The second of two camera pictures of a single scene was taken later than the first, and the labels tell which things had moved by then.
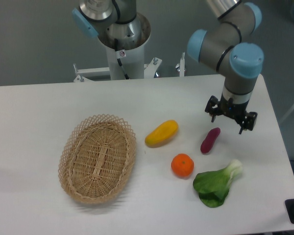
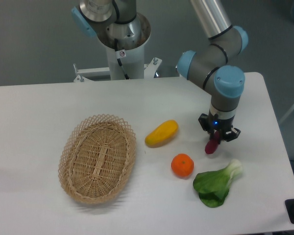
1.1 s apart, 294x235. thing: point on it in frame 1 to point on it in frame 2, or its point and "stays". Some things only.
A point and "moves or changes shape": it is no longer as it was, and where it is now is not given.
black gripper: (237, 111) to (212, 122)
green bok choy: (213, 186) stays
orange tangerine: (183, 165) stays
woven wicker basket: (97, 159) stays
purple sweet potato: (208, 142) moves or changes shape
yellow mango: (162, 134) stays
